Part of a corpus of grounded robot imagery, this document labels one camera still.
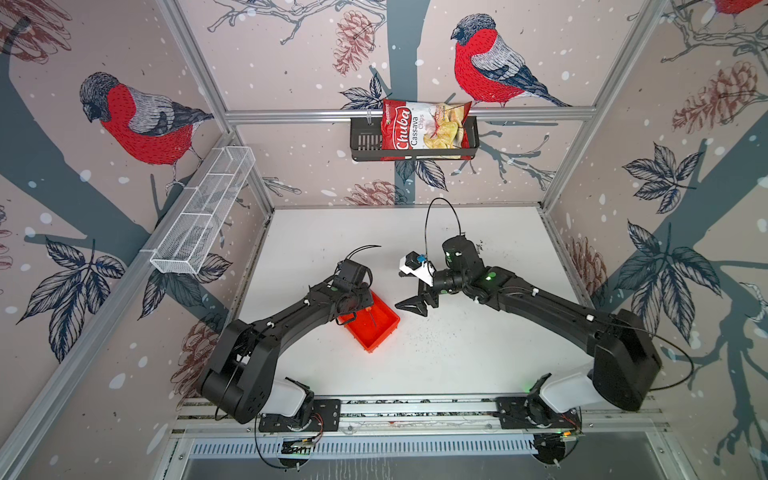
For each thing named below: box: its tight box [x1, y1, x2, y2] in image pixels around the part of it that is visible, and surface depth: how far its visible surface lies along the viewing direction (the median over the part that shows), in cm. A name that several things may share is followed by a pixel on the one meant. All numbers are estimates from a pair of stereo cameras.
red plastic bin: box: [338, 291, 401, 353], surface depth 85 cm
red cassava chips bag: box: [380, 99, 473, 161], surface depth 90 cm
